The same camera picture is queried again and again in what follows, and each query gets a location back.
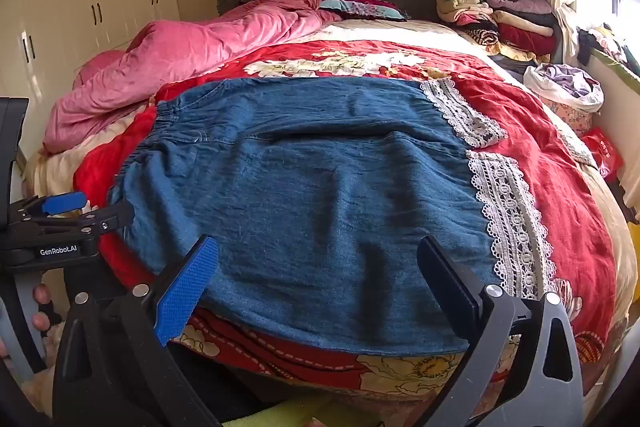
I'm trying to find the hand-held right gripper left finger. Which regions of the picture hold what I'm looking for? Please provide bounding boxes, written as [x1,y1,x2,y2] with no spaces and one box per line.
[52,234,221,427]

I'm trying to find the red plastic bag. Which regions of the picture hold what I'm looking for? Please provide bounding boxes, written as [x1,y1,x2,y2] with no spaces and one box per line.
[580,127,624,181]

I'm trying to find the clothes on windowsill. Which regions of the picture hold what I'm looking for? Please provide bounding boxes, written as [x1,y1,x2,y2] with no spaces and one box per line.
[575,22,640,78]

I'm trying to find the person's left hand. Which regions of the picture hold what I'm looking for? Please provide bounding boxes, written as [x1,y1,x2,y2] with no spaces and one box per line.
[31,283,52,332]

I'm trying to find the blue denim pants lace trim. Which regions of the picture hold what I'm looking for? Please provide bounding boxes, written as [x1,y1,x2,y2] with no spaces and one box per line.
[107,77,558,353]

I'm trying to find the red floral bedsheet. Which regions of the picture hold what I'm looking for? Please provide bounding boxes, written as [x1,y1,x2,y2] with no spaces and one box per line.
[25,19,631,413]

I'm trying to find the white bag of clothes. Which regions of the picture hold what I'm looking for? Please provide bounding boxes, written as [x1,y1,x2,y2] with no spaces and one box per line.
[522,63,606,112]

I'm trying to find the pile of folded clothes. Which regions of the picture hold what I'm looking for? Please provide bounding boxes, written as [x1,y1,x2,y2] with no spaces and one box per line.
[435,0,563,64]

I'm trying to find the pink fleece blanket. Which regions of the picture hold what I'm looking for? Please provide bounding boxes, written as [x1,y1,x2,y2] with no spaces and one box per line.
[42,0,346,155]

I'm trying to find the dark patterned pillow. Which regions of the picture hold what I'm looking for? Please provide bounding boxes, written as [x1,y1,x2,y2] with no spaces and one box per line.
[317,0,411,22]

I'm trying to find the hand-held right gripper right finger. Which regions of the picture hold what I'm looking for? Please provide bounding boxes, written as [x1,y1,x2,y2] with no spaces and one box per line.
[415,234,586,427]

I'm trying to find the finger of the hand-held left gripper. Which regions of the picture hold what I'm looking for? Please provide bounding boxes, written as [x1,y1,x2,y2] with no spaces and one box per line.
[25,201,136,238]
[9,191,87,223]

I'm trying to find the floral storage box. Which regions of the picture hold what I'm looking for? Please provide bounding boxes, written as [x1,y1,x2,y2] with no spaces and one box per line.
[542,99,593,138]

